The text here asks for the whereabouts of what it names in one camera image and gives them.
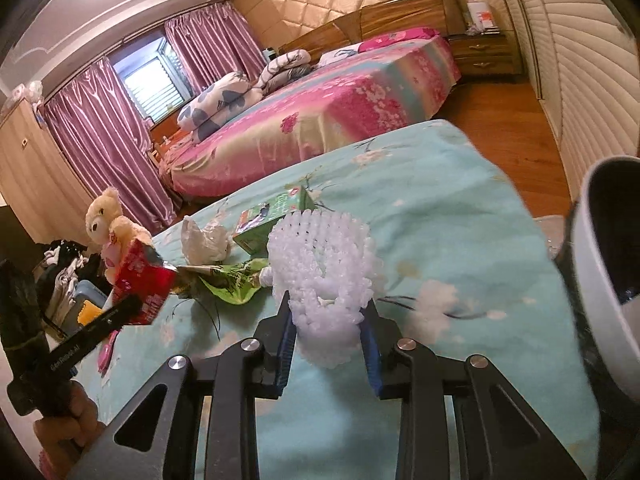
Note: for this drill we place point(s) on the white foam net sleeve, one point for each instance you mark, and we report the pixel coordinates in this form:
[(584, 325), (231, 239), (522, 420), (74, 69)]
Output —
[(320, 260)]

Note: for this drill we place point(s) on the window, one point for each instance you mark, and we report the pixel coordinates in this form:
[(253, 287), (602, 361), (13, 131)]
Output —
[(150, 85)]

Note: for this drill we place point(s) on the grey white striped quilt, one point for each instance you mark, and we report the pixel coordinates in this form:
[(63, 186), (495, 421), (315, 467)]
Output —
[(285, 67)]

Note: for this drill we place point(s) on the wooden headboard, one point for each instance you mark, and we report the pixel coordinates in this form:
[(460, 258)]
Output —
[(400, 10)]

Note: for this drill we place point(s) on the wooden nightstand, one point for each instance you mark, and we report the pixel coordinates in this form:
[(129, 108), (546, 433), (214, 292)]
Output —
[(485, 55)]

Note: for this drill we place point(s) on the pink floral pillow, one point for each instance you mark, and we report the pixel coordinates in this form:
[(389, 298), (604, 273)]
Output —
[(395, 39)]

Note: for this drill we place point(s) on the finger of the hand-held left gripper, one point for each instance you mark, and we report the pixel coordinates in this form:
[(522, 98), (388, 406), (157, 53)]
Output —
[(122, 312)]

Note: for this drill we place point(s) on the wide pink satin curtain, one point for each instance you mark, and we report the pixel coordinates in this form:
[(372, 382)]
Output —
[(110, 150)]

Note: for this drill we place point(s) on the pink hair brush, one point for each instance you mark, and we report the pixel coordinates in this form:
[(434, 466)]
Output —
[(107, 355)]

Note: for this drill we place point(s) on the person's left forearm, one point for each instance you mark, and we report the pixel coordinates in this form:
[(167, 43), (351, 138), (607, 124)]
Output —
[(50, 467)]

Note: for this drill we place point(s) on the teal floral tablecloth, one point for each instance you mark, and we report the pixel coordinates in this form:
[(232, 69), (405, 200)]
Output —
[(450, 240)]

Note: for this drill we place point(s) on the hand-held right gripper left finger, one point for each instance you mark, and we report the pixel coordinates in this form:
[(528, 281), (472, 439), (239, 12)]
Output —
[(286, 355)]

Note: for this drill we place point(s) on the pile of clothes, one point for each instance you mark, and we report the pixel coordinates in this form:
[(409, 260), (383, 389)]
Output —
[(65, 280)]

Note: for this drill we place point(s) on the bed with pink floral sheet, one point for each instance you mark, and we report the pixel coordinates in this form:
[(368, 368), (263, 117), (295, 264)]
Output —
[(325, 120)]

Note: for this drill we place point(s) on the small wooden chair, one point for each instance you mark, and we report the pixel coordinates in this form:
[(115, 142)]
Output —
[(162, 147)]

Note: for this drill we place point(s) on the white orange paper bag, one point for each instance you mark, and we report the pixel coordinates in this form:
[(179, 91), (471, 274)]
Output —
[(481, 15)]

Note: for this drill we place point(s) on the cream teddy bear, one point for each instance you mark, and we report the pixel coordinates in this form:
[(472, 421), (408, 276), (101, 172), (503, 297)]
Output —
[(120, 230)]

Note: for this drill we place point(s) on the narrow pink satin curtain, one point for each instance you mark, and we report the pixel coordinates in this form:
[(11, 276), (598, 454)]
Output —
[(210, 45)]

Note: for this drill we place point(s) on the white quilt blue leaf print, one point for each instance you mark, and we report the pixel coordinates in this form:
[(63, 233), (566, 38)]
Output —
[(220, 105)]

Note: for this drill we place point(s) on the light wooden cabinet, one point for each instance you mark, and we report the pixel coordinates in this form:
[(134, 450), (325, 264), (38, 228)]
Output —
[(35, 170)]

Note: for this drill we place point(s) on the red snack bag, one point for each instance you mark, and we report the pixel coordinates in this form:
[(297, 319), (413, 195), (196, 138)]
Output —
[(142, 280)]

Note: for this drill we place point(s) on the green snack wrapper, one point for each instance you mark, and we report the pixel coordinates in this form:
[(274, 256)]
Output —
[(230, 280)]

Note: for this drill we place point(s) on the white trash bin black liner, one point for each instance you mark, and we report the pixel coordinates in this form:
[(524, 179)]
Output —
[(600, 260)]

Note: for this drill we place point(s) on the white plastic bag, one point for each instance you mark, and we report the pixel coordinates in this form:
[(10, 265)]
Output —
[(205, 240)]

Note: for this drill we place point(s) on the cream louvred wardrobe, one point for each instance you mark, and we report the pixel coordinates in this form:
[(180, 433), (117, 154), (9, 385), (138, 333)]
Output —
[(575, 60)]

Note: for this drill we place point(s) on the person's left hand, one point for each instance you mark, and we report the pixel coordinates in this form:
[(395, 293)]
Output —
[(75, 425)]

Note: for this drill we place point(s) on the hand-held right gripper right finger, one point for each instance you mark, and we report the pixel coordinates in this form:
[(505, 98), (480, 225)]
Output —
[(372, 360)]

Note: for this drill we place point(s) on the white pillow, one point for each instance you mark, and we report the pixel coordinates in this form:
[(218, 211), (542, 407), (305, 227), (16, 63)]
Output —
[(340, 55)]

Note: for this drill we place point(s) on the green drink carton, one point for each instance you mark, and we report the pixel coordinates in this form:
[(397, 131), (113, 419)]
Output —
[(270, 215)]

